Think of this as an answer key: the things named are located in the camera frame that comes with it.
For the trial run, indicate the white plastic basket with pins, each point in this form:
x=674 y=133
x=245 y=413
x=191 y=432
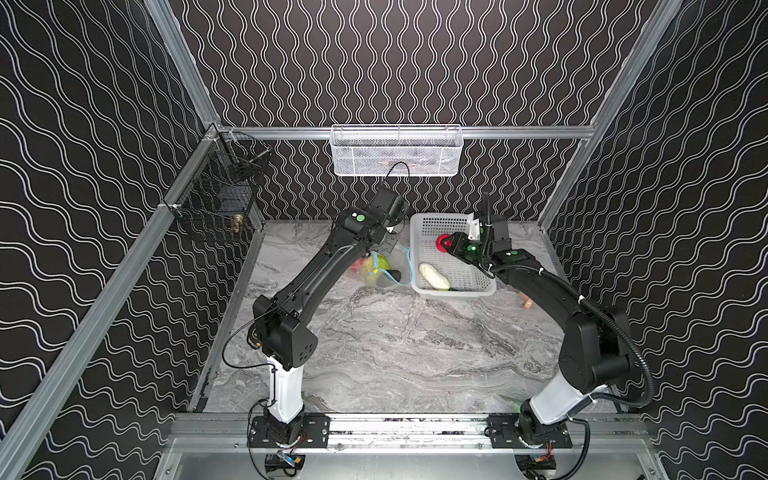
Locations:
x=425 y=228

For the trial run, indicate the aluminium front rail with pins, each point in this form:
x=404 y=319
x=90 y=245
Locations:
x=387 y=433

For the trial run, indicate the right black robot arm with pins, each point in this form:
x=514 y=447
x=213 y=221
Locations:
x=598 y=359

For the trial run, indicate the red apple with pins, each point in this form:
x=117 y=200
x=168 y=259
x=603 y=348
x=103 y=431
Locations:
x=356 y=266
x=443 y=243

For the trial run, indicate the white mesh wall basket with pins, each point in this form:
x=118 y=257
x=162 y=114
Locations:
x=368 y=150

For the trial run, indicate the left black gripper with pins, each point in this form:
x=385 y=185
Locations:
x=380 y=241

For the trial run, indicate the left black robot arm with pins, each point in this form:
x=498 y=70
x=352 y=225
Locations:
x=280 y=328

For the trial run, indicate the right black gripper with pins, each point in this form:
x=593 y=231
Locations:
x=459 y=247

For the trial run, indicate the clear zip top bag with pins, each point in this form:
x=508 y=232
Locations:
x=399 y=259

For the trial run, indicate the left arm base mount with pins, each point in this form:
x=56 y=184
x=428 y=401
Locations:
x=307 y=430

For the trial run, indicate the green cabbage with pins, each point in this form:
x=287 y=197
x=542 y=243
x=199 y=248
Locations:
x=374 y=267

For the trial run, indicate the white daikon radish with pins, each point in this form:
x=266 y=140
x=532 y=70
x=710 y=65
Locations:
x=433 y=277

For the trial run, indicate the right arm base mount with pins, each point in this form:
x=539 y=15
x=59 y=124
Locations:
x=515 y=431

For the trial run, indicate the black wire wall basket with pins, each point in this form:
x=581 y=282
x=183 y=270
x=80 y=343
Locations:
x=217 y=204

